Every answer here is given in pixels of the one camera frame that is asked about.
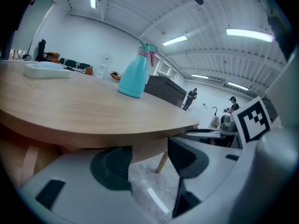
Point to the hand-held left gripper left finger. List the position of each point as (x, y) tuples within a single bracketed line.
[(77, 183)]

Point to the orange armchair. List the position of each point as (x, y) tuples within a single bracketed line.
[(51, 57)]

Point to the white box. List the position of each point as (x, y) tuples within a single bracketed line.
[(161, 73)]

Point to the wooden coffee table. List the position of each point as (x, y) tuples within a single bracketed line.
[(77, 106)]

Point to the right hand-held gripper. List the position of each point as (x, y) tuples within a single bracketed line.
[(275, 148)]

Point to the orange chair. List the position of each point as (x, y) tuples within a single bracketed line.
[(115, 75)]

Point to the white water dispenser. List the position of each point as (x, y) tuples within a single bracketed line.
[(103, 66)]

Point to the dark grey cabinet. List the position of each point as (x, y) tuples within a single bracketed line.
[(167, 90)]

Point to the black white striped sofa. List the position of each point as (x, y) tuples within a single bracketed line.
[(74, 65)]

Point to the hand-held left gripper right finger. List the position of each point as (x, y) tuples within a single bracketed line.
[(187, 157)]

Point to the teal spray bottle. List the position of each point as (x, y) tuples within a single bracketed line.
[(134, 76)]

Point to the black faucet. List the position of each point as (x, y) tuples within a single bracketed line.
[(215, 109)]

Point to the grey metal pot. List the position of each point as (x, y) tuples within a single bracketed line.
[(227, 122)]

